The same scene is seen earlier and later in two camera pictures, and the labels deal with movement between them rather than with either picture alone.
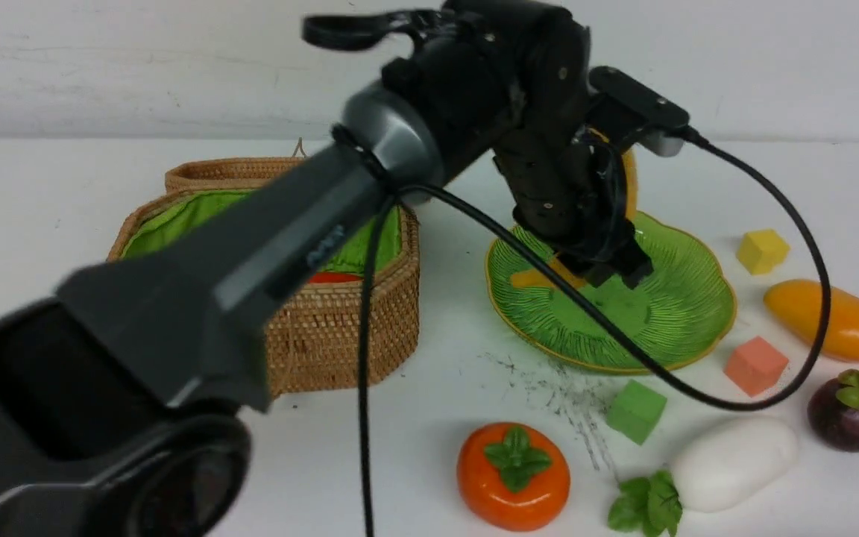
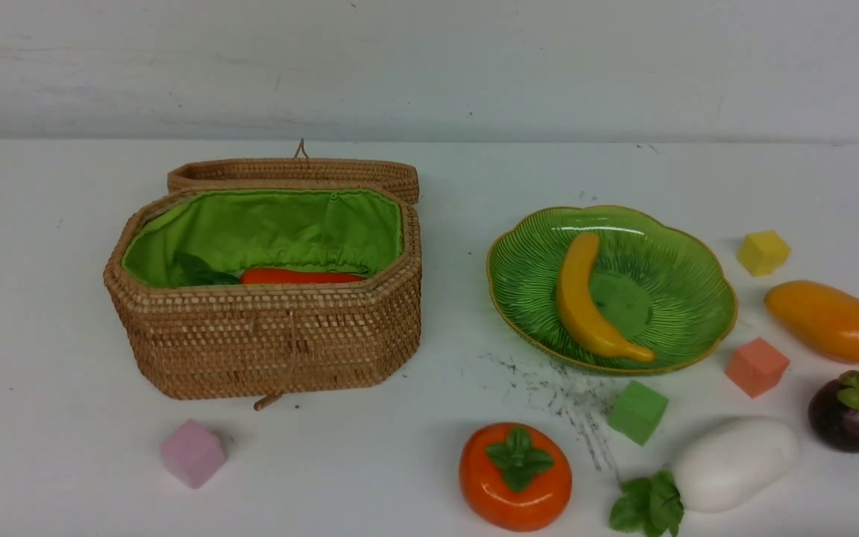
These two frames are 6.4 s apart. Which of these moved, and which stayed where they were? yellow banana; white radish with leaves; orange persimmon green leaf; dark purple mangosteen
Moved: yellow banana
Stayed: orange persimmon green leaf; white radish with leaves; dark purple mangosteen
